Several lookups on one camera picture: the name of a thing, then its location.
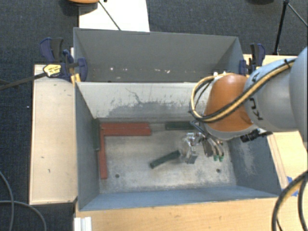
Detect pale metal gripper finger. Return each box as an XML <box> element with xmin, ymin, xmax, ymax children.
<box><xmin>190</xmin><ymin>143</ymin><xmax>199</xmax><ymax>165</ymax></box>
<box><xmin>182</xmin><ymin>141</ymin><xmax>192</xmax><ymax>164</ymax></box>

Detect dark green flat block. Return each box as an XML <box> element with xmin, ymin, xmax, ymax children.
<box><xmin>165</xmin><ymin>121</ymin><xmax>196</xmax><ymax>131</ymax></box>
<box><xmin>149</xmin><ymin>150</ymin><xmax>181</xmax><ymax>169</ymax></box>

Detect red-brown flat block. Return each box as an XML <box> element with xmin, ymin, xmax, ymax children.
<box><xmin>98</xmin><ymin>129</ymin><xmax>109</xmax><ymax>180</ymax></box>
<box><xmin>100</xmin><ymin>122</ymin><xmax>153</xmax><ymax>137</ymax></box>

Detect grey metal bin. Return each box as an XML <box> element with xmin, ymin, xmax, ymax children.
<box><xmin>73</xmin><ymin>27</ymin><xmax>282</xmax><ymax>212</ymax></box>

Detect pale wood flat board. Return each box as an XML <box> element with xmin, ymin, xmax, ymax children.
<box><xmin>28</xmin><ymin>64</ymin><xmax>79</xmax><ymax>205</ymax></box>

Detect black cylinder on white bracket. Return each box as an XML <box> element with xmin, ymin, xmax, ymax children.
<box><xmin>240</xmin><ymin>128</ymin><xmax>273</xmax><ymax>143</ymax></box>

